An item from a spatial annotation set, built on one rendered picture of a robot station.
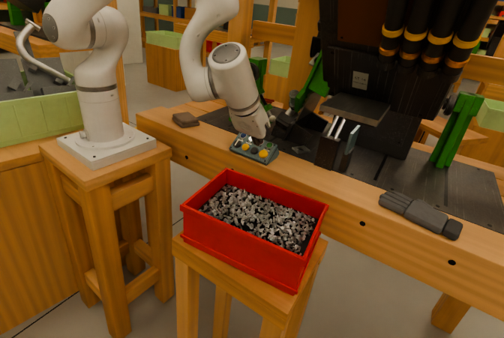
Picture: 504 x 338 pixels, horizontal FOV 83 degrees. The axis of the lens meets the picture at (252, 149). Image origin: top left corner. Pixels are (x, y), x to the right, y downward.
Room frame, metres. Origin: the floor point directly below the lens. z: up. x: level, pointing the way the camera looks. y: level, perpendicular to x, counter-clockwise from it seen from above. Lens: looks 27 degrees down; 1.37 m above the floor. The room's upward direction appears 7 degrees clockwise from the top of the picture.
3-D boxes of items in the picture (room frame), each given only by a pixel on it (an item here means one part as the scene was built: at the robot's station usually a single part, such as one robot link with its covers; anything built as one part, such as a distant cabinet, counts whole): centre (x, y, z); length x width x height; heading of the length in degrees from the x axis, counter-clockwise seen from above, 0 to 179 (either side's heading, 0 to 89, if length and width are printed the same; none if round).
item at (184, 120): (1.06, 0.28, 0.91); 0.10 x 0.08 x 0.03; 39
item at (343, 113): (0.91, -0.34, 1.11); 0.39 x 0.16 x 0.03; 151
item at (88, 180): (0.89, 0.52, 0.83); 0.32 x 0.32 x 0.04; 56
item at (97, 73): (0.92, 0.51, 1.19); 0.19 x 0.12 x 0.24; 153
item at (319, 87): (1.02, -0.23, 1.17); 0.13 x 0.12 x 0.20; 61
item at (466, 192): (1.04, -0.32, 0.89); 1.10 x 0.42 x 0.02; 61
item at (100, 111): (0.89, 0.52, 0.97); 0.19 x 0.19 x 0.18
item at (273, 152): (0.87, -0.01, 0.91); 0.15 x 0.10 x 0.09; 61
